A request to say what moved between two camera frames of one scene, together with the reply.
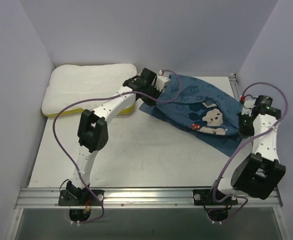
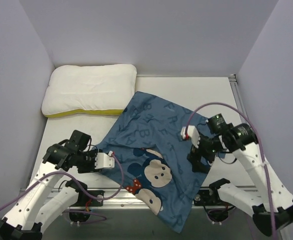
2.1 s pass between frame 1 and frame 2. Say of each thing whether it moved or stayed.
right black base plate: stayed
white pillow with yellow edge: stayed
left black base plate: stayed
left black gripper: moved
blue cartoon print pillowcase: moved
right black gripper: moved
